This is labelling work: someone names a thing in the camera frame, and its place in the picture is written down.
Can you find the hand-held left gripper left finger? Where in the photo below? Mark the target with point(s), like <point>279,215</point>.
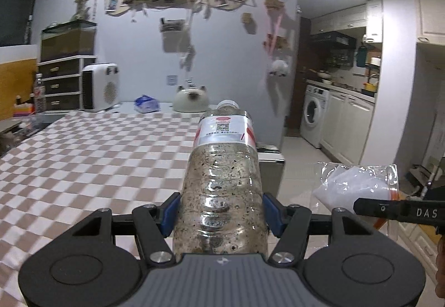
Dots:
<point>170,216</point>

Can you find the white fan heater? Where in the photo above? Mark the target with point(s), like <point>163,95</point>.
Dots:
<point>100,87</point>

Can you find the white dark drawer unit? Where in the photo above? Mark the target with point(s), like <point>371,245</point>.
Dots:
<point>61,84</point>

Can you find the brown wooden door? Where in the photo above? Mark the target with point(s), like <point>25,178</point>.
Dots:
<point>293,101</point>

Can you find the dried flowers in vase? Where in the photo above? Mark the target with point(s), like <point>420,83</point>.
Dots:
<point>82,4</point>

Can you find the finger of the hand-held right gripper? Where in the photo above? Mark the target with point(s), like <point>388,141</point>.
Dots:
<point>375,208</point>

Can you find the water bottle with red label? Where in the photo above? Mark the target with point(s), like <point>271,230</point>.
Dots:
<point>40,94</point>

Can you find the white kitchen wall cabinets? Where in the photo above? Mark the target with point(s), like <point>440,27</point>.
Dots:
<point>347,18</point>

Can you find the clear plastic bottle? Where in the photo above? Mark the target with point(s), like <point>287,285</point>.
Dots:
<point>222,181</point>

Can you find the white cat-shaped box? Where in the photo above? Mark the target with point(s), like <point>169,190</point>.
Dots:
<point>191,100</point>

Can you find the blue tissue pack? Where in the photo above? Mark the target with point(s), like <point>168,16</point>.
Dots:
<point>147,104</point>

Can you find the person's right hand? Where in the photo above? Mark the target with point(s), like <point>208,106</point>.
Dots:
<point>440,268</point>

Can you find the white washing machine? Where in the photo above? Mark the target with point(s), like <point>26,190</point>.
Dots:
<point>314,115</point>

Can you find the dark range hood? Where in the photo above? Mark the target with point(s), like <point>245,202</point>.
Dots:
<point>335,39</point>

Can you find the white sheep plush toy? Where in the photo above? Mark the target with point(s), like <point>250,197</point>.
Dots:
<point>279,67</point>

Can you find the glass fish tank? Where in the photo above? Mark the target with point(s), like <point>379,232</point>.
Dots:
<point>67,42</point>

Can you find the cream ribbed suitcase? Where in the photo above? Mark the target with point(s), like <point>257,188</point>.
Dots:
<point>271,168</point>

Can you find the white wall socket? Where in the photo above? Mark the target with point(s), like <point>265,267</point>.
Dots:
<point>172,79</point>

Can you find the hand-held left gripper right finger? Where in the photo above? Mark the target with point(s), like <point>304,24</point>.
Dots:
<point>273,216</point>

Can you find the clear plastic bag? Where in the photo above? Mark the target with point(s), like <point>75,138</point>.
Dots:
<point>351,185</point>

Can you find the wooden board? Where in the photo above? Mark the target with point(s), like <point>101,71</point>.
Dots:
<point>17,84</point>

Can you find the white kitchen base cabinets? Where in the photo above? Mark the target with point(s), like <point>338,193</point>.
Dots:
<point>347,126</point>

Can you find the brown white checkered tablecloth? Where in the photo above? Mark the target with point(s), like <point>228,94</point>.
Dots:
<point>104,161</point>

